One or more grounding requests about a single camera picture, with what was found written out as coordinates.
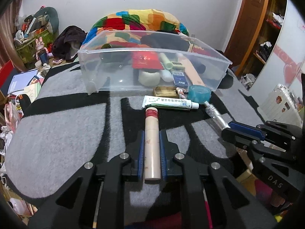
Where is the black clothes pile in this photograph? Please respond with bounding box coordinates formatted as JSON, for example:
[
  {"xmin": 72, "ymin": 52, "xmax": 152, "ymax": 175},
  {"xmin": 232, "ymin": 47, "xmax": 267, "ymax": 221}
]
[{"xmin": 140, "ymin": 31, "xmax": 190, "ymax": 51}]

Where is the braided rope keychain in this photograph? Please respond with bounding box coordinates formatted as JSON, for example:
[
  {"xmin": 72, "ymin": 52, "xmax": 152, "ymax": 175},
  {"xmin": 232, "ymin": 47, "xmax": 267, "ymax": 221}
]
[{"xmin": 176, "ymin": 87, "xmax": 187, "ymax": 99}]

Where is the dark purple clothes pile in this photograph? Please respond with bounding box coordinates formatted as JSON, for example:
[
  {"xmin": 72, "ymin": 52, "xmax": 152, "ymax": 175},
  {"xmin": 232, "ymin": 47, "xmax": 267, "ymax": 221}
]
[{"xmin": 52, "ymin": 25, "xmax": 87, "ymax": 62}]

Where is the blue white book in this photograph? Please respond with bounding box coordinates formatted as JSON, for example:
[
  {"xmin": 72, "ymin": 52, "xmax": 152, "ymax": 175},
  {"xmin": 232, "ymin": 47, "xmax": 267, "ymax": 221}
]
[{"xmin": 7, "ymin": 69, "xmax": 38, "ymax": 94}]

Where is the green storage bag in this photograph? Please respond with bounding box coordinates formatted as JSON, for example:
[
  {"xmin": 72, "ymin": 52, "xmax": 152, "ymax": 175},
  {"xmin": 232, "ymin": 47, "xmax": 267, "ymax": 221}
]
[{"xmin": 16, "ymin": 30, "xmax": 58, "ymax": 64}]

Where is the white tape roll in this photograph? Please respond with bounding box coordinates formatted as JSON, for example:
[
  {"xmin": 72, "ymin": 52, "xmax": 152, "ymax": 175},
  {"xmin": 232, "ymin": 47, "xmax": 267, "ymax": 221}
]
[{"xmin": 138, "ymin": 70, "xmax": 161, "ymax": 87}]

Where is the rabbit doll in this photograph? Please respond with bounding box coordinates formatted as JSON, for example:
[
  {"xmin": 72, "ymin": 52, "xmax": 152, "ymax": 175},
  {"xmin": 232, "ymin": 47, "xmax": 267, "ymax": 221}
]
[{"xmin": 35, "ymin": 37, "xmax": 49, "ymax": 65}]

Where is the striped curtain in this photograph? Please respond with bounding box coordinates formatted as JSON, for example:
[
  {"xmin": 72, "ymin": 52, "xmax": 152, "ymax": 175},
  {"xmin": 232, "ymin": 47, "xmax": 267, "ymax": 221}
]
[{"xmin": 1, "ymin": 0, "xmax": 26, "ymax": 71}]

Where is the mint green bottle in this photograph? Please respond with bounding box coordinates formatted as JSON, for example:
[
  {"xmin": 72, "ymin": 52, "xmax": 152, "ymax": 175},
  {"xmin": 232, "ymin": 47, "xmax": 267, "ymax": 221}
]
[{"xmin": 159, "ymin": 69, "xmax": 173, "ymax": 83}]

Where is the beige tube red cap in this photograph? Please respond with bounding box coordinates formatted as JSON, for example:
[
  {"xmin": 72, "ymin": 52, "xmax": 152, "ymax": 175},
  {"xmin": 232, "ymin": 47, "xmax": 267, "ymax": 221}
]
[{"xmin": 144, "ymin": 107, "xmax": 161, "ymax": 182}]

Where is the red tea packet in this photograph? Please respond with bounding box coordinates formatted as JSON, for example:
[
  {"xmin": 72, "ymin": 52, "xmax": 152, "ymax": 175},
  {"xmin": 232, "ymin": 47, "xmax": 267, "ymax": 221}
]
[{"xmin": 132, "ymin": 51, "xmax": 164, "ymax": 70}]

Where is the wooden shelf unit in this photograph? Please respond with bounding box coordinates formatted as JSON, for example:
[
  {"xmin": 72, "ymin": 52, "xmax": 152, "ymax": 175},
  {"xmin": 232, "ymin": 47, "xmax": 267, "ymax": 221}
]
[{"xmin": 233, "ymin": 0, "xmax": 287, "ymax": 77}]

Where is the large beige cream tube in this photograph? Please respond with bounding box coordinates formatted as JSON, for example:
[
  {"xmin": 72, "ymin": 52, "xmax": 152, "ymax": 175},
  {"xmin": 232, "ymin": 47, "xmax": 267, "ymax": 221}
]
[{"xmin": 181, "ymin": 57, "xmax": 205, "ymax": 86}]

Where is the pale green tube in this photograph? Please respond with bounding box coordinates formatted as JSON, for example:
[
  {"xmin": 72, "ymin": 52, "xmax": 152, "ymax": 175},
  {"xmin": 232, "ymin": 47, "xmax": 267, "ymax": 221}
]
[{"xmin": 159, "ymin": 53, "xmax": 173, "ymax": 70}]

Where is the white ointment tube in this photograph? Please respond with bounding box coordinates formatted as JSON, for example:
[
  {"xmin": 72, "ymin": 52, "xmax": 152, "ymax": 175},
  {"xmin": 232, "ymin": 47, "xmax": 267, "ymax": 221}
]
[{"xmin": 142, "ymin": 95, "xmax": 200, "ymax": 110}]

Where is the red box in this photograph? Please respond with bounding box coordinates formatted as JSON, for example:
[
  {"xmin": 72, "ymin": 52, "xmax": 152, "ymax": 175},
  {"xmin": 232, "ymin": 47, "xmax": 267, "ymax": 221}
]
[{"xmin": 0, "ymin": 60, "xmax": 14, "ymax": 86}]

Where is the colourful patchwork duvet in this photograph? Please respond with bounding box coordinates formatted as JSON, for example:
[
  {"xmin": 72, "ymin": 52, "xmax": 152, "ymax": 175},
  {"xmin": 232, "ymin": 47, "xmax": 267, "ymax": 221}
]
[{"xmin": 81, "ymin": 9, "xmax": 189, "ymax": 49}]

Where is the grey neck pillow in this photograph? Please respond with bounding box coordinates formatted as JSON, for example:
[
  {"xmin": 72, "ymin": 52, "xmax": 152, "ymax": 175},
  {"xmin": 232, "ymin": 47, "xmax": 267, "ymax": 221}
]
[{"xmin": 33, "ymin": 7, "xmax": 59, "ymax": 34}]

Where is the clear plastic storage box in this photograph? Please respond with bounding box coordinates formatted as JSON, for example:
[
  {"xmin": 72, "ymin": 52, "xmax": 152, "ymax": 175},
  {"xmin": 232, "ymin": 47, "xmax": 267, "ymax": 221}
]
[{"xmin": 78, "ymin": 31, "xmax": 232, "ymax": 94}]

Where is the white pen device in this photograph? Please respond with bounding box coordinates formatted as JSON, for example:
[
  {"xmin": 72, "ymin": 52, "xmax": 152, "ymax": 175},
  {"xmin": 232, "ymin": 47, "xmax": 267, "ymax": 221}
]
[{"xmin": 204, "ymin": 101, "xmax": 230, "ymax": 130}]

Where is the green spray bottle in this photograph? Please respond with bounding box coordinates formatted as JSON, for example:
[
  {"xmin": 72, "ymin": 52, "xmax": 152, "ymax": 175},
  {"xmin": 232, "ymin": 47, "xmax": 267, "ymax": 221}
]
[{"xmin": 99, "ymin": 44, "xmax": 130, "ymax": 63}]

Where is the green mahjong tile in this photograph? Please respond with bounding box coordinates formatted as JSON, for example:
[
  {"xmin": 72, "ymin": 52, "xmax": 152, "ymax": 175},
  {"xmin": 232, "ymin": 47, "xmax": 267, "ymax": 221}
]
[{"xmin": 172, "ymin": 61, "xmax": 185, "ymax": 71}]

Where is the blue staples box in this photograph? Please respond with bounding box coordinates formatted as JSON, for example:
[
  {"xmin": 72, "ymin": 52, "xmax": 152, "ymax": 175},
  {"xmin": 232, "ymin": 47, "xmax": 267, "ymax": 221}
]
[{"xmin": 171, "ymin": 70, "xmax": 189, "ymax": 89}]

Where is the teal tape roll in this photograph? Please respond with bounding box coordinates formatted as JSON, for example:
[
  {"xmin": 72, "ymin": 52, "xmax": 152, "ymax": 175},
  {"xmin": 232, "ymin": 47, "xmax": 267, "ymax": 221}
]
[{"xmin": 188, "ymin": 85, "xmax": 211, "ymax": 104}]

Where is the grey black blanket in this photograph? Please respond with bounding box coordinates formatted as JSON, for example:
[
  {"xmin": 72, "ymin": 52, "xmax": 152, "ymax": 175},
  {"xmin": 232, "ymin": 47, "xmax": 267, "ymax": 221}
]
[{"xmin": 4, "ymin": 61, "xmax": 277, "ymax": 229}]

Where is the purple spray bottle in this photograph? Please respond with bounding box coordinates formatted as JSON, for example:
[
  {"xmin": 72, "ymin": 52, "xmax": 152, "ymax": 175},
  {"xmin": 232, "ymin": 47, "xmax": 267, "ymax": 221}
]
[{"xmin": 191, "ymin": 60, "xmax": 206, "ymax": 74}]

